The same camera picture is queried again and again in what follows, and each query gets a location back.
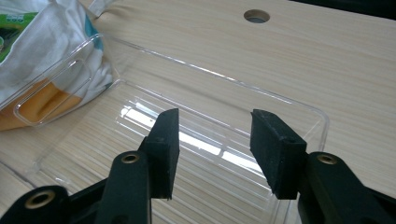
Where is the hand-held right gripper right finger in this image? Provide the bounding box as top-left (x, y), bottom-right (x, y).
top-left (249, 108), bottom-right (376, 224)

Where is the green snack packet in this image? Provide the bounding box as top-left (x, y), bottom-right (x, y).
top-left (0, 12), bottom-right (39, 63)

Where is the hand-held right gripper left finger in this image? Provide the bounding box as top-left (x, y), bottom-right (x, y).
top-left (98, 107), bottom-right (181, 224)

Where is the clear plastic storage box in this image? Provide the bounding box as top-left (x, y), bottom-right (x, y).
top-left (0, 33), bottom-right (331, 224)

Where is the orange yellow object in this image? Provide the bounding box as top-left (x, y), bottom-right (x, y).
top-left (0, 78), bottom-right (82, 132)

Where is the white tote bag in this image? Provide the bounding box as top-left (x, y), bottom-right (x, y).
top-left (0, 0), bottom-right (115, 132)

